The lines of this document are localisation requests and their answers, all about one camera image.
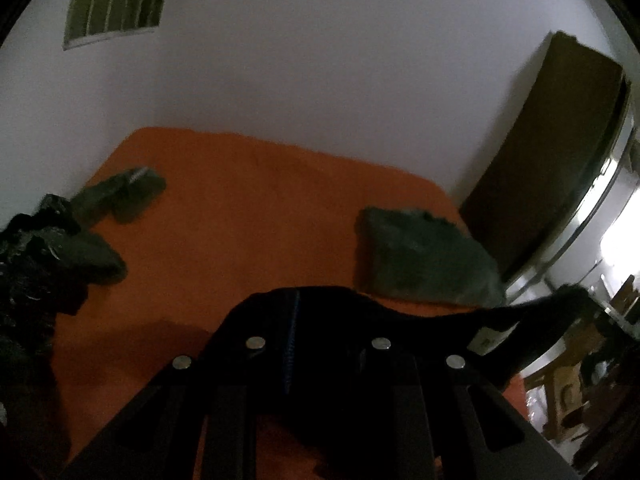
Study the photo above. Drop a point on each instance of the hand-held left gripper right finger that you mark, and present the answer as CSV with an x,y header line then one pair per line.
x,y
410,410

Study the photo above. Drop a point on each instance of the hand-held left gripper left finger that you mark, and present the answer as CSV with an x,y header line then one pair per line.
x,y
230,410

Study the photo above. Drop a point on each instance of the black printed t-shirt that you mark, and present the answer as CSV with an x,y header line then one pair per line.
x,y
340,320

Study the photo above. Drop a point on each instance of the folded grey green garment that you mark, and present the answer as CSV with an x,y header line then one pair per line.
x,y
425,260

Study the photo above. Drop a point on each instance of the wooden chair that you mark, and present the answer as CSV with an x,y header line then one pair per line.
x,y
565,385

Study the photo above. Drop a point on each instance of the crumpled dark green garment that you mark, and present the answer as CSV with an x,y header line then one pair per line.
x,y
90,255

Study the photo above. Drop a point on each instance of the orange bed blanket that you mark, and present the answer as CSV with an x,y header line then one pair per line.
x,y
250,200

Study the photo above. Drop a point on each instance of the olive green pants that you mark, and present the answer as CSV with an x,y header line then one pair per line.
x,y
130,192

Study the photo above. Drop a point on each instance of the louvred wall window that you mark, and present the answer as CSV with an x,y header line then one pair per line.
x,y
120,0

